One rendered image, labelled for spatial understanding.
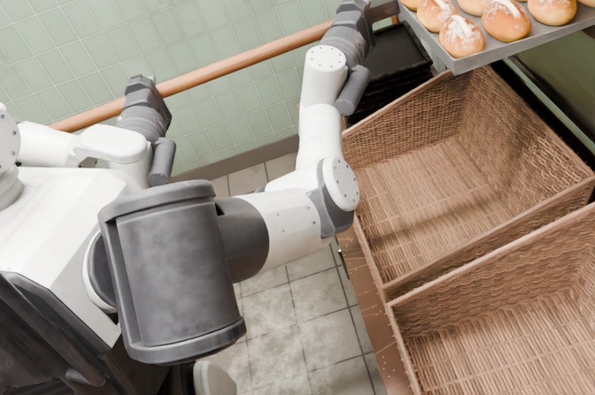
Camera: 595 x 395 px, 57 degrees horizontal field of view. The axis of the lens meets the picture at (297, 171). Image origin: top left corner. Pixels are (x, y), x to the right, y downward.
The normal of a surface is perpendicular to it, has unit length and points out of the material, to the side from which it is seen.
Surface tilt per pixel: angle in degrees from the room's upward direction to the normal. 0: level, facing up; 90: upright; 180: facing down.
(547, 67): 70
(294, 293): 0
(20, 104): 90
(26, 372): 90
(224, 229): 74
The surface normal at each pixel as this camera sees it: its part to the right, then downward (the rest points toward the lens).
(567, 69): -0.98, 0.06
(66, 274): 0.87, -0.07
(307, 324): -0.28, -0.72
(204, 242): 0.73, -0.23
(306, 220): 0.80, -0.36
